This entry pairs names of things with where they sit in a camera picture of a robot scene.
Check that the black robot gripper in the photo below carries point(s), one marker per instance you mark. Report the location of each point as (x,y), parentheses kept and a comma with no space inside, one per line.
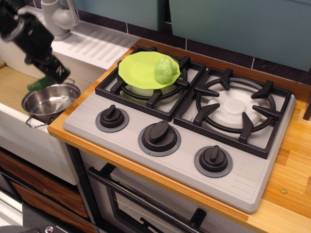
(35,41)

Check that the white toy sink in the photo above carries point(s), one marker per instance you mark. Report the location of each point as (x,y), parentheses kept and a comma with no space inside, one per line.
(88,52)

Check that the wooden drawer front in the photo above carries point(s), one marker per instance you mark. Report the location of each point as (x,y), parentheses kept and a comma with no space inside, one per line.
(45,192)

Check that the black oven door handle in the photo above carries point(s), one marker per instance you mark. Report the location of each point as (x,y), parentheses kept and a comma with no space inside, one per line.
(191,227)

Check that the black middle stove knob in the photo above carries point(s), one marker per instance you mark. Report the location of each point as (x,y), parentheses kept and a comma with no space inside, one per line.
(159,139)

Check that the black left stove knob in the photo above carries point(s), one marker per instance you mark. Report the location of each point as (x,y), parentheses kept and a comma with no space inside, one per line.
(112,119)

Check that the white right burner cap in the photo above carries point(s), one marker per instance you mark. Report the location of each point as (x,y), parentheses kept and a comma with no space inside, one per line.
(233,103)

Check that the lime green plastic plate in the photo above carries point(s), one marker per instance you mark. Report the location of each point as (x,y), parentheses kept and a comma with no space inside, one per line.
(138,70)

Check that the dark green toy pickle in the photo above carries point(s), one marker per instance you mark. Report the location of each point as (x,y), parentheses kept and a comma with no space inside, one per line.
(40,84)

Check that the black right stove knob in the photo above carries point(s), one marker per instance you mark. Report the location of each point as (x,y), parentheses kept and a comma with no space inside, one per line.
(213,162)

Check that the grey toy faucet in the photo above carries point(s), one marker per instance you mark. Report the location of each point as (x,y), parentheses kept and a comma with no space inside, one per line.
(58,21)

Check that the white left burner cap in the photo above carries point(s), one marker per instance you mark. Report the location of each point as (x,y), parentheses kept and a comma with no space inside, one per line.
(167,91)

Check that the black left burner grate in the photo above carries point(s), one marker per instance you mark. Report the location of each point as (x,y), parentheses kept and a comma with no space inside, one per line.
(113,88)

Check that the stainless steel pot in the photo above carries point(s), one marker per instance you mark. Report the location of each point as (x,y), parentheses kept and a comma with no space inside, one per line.
(44,106)

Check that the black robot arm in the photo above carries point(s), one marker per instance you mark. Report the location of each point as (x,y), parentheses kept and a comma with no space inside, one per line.
(8,21)

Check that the grey toy stove top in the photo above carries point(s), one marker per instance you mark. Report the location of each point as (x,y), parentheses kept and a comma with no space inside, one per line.
(243,187)

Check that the black right burner grate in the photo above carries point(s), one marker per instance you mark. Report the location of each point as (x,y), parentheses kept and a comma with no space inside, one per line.
(256,140)

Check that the black burner grate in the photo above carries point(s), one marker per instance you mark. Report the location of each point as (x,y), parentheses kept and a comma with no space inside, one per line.
(113,88)
(256,140)

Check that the black stove knob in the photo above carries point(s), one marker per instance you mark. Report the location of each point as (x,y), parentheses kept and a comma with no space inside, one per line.
(213,162)
(159,139)
(112,119)

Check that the light green toy cauliflower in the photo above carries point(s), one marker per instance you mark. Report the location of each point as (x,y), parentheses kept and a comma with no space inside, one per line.
(164,70)

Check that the white burner cap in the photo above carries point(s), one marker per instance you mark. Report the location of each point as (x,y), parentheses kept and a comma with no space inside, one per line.
(233,103)
(167,91)

